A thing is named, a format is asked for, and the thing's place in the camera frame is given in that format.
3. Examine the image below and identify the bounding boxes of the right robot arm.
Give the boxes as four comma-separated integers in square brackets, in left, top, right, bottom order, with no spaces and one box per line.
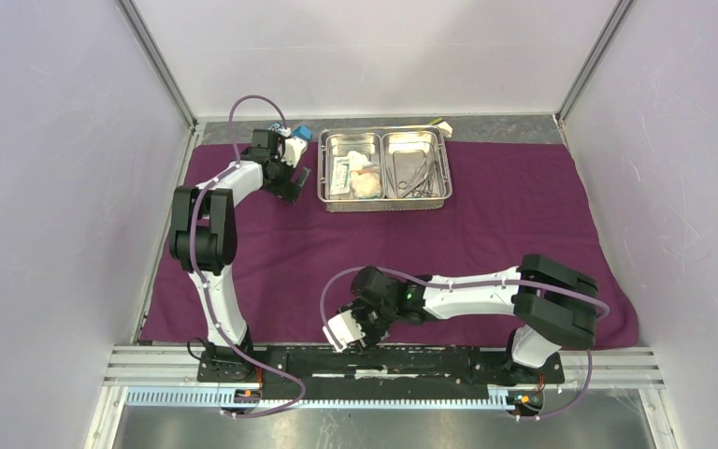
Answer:
[323,254,610,382]

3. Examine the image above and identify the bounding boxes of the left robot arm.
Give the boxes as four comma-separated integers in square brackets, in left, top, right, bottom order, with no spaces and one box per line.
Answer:
[168,124,312,382]

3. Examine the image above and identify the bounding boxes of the steel surgical scissors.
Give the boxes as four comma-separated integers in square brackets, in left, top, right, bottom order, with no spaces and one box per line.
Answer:
[397,163,437,198]

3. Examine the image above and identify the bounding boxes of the sealed suture packet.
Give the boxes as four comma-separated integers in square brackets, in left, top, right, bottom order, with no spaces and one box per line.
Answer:
[329,156,351,196]

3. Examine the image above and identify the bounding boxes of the blue toy block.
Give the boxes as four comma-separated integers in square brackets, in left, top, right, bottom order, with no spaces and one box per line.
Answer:
[292,124,313,141]

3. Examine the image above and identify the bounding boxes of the steel left inner pan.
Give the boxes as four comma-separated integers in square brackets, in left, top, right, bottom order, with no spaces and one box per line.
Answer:
[324,131,384,201]

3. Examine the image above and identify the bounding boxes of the steel pan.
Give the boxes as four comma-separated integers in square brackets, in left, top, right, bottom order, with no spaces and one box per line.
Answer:
[382,130,445,199]
[324,131,384,201]

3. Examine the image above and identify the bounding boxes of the black blue toy car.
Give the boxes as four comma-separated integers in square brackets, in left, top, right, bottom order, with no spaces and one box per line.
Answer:
[267,123,292,138]

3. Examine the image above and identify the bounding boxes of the metal mesh instrument tray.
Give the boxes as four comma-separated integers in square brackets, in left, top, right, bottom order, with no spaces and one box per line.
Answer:
[317,125,453,212]

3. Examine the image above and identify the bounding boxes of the white gauze wad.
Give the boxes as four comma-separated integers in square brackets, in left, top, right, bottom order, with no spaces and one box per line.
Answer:
[348,151,382,199]

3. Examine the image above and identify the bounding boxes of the steel forceps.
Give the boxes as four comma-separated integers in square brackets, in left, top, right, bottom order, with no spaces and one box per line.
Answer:
[385,164,395,190]

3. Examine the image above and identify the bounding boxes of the steel right inner pan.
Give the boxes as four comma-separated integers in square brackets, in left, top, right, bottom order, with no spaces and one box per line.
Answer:
[382,130,445,199]

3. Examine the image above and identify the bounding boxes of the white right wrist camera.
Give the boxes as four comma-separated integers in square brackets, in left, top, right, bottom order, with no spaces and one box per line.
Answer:
[323,311,366,353]

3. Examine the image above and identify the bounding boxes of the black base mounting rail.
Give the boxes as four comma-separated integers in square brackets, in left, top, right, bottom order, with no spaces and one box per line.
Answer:
[196,345,566,402]

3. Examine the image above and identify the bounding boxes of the aluminium front frame rail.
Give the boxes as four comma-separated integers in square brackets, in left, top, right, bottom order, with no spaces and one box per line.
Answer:
[103,346,666,411]

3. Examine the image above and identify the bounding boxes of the aluminium corner frame rail left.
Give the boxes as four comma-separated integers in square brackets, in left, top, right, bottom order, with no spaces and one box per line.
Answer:
[116,0,197,129]

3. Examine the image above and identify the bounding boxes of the aluminium corner frame rail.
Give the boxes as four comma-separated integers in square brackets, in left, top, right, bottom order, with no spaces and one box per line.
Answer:
[116,0,197,129]
[553,0,636,127]

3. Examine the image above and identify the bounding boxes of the aluminium corner frame rail right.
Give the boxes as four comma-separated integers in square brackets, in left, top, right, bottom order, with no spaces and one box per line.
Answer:
[553,0,636,127]

